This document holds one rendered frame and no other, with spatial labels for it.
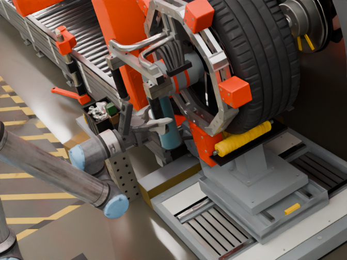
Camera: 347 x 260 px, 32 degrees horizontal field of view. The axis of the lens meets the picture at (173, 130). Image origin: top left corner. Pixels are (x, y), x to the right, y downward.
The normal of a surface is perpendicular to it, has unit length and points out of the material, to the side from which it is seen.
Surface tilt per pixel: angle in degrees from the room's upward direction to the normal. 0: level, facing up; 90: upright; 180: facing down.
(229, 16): 46
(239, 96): 90
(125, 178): 90
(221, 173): 0
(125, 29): 90
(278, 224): 90
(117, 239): 0
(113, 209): 99
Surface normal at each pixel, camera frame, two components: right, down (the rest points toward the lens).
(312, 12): -0.85, 0.44
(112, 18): 0.48, 0.37
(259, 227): -0.25, -0.81
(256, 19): 0.24, -0.18
